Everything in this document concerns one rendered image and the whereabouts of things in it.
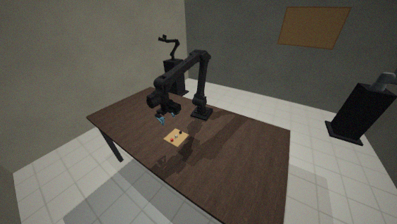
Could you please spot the tan flat mat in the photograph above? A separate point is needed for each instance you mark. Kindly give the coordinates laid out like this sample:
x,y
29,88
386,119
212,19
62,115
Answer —
x,y
176,141

